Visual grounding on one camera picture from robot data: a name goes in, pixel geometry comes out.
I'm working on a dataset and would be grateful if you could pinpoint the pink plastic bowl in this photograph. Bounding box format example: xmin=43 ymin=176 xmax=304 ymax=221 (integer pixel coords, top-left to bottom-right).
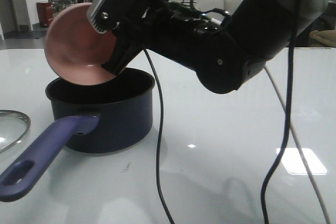
xmin=45 ymin=2 xmax=117 ymax=86

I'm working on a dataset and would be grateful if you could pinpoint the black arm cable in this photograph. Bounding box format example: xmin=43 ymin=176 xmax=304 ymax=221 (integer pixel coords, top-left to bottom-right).
xmin=260 ymin=0 xmax=309 ymax=224

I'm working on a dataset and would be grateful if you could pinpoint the dark blue saucepan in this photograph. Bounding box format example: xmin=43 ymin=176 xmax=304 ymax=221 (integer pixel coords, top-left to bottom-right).
xmin=1 ymin=68 xmax=155 ymax=202

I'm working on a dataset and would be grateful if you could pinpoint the glass pot lid blue knob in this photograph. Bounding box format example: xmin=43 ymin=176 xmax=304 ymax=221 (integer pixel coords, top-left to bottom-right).
xmin=1 ymin=110 xmax=31 ymax=153

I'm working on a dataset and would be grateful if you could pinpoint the black thin cable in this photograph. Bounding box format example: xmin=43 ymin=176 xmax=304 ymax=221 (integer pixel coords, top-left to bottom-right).
xmin=143 ymin=48 xmax=175 ymax=224

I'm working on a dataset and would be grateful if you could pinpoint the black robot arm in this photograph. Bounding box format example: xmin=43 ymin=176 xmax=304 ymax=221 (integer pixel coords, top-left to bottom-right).
xmin=87 ymin=0 xmax=328 ymax=94

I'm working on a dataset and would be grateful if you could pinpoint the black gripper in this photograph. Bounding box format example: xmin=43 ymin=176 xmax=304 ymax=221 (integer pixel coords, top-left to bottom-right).
xmin=87 ymin=0 xmax=226 ymax=76

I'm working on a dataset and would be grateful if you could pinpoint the olive cushion seat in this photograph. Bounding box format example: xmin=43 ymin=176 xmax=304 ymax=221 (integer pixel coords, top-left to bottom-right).
xmin=309 ymin=29 xmax=336 ymax=48

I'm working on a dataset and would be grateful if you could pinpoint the red trash bin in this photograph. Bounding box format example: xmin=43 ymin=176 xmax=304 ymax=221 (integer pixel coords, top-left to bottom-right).
xmin=36 ymin=2 xmax=54 ymax=27

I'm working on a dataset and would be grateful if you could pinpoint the white cable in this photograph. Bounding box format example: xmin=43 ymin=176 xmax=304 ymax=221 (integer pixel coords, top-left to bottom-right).
xmin=264 ymin=65 xmax=331 ymax=224

